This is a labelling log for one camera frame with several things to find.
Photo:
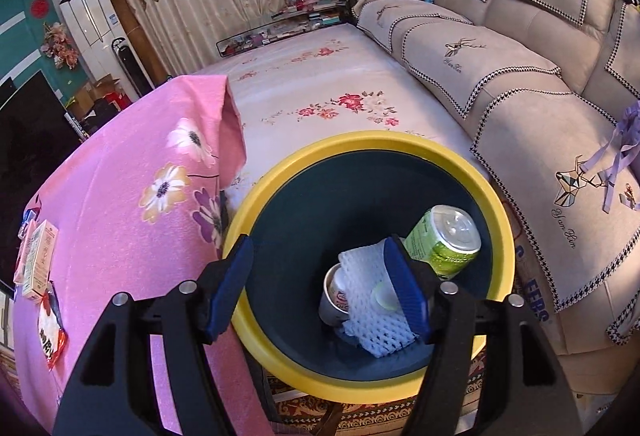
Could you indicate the low cluttered shelf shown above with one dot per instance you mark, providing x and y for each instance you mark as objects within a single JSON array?
[{"x": 280, "y": 30}]

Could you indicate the black tower fan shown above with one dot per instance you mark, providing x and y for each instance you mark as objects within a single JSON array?
[{"x": 132, "y": 65}]

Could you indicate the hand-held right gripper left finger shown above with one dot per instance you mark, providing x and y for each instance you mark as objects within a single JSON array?
[{"x": 227, "y": 286}]

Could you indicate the pink paper box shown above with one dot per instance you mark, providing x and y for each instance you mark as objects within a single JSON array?
[{"x": 24, "y": 246}]

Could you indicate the patterned rug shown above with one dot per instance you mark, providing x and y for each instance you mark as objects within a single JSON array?
[{"x": 360, "y": 416}]

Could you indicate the white floral sheet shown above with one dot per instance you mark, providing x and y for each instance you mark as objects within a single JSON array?
[{"x": 325, "y": 80}]

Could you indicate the yellow rimmed dark bin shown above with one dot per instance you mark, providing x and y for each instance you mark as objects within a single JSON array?
[{"x": 310, "y": 196}]

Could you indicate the green white drink bottle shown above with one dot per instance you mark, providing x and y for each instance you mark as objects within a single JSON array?
[{"x": 430, "y": 246}]

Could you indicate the purple ribbon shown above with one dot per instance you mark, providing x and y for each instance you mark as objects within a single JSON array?
[{"x": 625, "y": 125}]

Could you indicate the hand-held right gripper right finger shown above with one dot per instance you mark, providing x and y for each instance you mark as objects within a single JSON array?
[{"x": 407, "y": 286}]

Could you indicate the white paper cup red print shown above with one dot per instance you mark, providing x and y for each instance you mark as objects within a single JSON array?
[{"x": 332, "y": 303}]

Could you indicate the black television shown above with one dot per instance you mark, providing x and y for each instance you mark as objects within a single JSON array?
[{"x": 30, "y": 140}]

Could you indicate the white standing air conditioner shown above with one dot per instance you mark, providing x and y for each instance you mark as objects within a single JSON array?
[{"x": 90, "y": 15}]

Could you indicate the beige sofa with deer covers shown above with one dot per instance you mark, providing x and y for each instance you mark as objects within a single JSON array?
[{"x": 525, "y": 115}]

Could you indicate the white foam net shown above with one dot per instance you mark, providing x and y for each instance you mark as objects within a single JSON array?
[{"x": 365, "y": 316}]

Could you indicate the red snack packet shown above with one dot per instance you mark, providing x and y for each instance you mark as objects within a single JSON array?
[{"x": 50, "y": 341}]

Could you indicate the pile of cardboard boxes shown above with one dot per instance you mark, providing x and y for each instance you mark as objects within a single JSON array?
[{"x": 100, "y": 98}]

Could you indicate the orange paper box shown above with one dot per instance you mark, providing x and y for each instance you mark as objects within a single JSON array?
[{"x": 41, "y": 261}]

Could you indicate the pink artificial flowers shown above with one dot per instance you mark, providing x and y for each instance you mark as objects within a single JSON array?
[{"x": 60, "y": 45}]

